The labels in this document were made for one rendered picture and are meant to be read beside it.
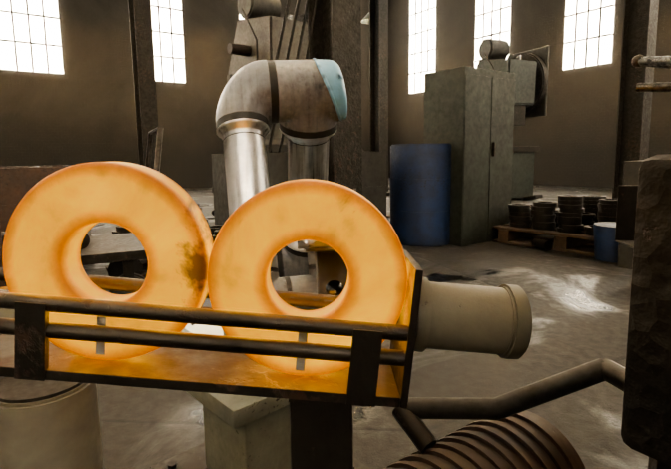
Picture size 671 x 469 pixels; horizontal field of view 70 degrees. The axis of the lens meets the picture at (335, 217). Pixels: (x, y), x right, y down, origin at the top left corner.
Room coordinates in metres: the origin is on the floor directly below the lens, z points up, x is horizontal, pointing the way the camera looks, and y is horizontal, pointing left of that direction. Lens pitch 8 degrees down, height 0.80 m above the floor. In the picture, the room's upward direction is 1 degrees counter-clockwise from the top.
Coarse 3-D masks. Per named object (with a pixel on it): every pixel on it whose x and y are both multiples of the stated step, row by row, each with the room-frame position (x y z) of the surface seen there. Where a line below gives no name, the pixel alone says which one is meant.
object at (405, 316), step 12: (408, 252) 0.40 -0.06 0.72; (408, 264) 0.37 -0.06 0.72; (408, 276) 0.36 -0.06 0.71; (420, 276) 0.34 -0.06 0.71; (408, 288) 0.36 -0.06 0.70; (420, 288) 0.34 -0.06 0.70; (408, 300) 0.35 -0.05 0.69; (408, 312) 0.35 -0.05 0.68; (408, 324) 0.34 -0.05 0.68; (408, 336) 0.34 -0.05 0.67; (396, 348) 0.38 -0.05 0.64; (408, 348) 0.34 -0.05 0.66; (408, 360) 0.34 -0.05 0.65; (396, 372) 0.37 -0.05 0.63; (408, 372) 0.34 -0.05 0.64; (396, 384) 0.36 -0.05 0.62; (408, 384) 0.34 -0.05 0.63
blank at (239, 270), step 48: (288, 192) 0.36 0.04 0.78; (336, 192) 0.36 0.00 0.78; (240, 240) 0.36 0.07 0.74; (288, 240) 0.36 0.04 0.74; (336, 240) 0.36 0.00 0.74; (384, 240) 0.36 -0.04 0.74; (240, 288) 0.36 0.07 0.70; (384, 288) 0.36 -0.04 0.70; (240, 336) 0.36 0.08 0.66; (288, 336) 0.36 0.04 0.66; (336, 336) 0.36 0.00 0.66
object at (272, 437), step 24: (288, 408) 1.06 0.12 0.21; (216, 432) 1.08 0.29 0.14; (240, 432) 0.99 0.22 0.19; (264, 432) 1.01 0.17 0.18; (288, 432) 1.06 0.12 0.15; (192, 456) 1.17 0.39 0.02; (216, 456) 1.08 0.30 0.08; (240, 456) 1.00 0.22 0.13; (264, 456) 1.01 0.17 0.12; (288, 456) 1.06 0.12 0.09
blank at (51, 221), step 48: (48, 192) 0.36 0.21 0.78; (96, 192) 0.36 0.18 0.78; (144, 192) 0.36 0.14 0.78; (48, 240) 0.36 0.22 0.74; (144, 240) 0.36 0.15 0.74; (192, 240) 0.36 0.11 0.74; (48, 288) 0.36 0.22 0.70; (96, 288) 0.38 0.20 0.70; (144, 288) 0.36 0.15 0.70; (192, 288) 0.36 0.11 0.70
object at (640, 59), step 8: (640, 56) 0.54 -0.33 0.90; (648, 56) 0.53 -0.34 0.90; (656, 56) 0.52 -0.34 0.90; (664, 56) 0.51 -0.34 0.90; (632, 64) 0.54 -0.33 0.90; (640, 64) 0.54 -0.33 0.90; (648, 64) 0.53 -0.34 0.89; (656, 64) 0.52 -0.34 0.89; (664, 64) 0.51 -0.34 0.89; (640, 88) 0.54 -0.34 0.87; (648, 88) 0.53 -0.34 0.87; (656, 88) 0.53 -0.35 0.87; (664, 88) 0.52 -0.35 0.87
